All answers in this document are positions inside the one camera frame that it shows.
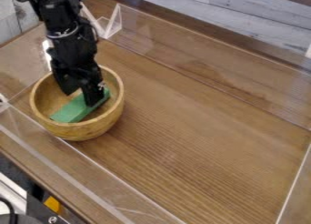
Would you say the black cable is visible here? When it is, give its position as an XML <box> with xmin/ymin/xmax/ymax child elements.
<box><xmin>0</xmin><ymin>197</ymin><xmax>17</xmax><ymax>224</ymax></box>

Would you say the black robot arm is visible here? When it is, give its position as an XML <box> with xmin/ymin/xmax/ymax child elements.
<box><xmin>15</xmin><ymin>0</ymin><xmax>103</xmax><ymax>107</ymax></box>

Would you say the clear acrylic corner bracket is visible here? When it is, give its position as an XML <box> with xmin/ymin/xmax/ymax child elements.
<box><xmin>79</xmin><ymin>5</ymin><xmax>122</xmax><ymax>39</ymax></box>

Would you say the brown wooden bowl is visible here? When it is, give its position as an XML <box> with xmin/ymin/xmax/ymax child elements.
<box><xmin>29</xmin><ymin>66</ymin><xmax>125</xmax><ymax>141</ymax></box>

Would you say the green rectangular block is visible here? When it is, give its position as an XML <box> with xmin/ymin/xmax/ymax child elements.
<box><xmin>49</xmin><ymin>88</ymin><xmax>110</xmax><ymax>123</ymax></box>

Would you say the clear acrylic front barrier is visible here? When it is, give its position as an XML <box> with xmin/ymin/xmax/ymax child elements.
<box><xmin>0</xmin><ymin>99</ymin><xmax>185</xmax><ymax>224</ymax></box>

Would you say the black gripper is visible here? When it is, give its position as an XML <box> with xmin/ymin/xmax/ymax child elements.
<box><xmin>46</xmin><ymin>24</ymin><xmax>103</xmax><ymax>107</ymax></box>

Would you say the yellow black device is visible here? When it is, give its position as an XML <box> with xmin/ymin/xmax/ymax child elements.
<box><xmin>25</xmin><ymin>196</ymin><xmax>70</xmax><ymax>224</ymax></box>

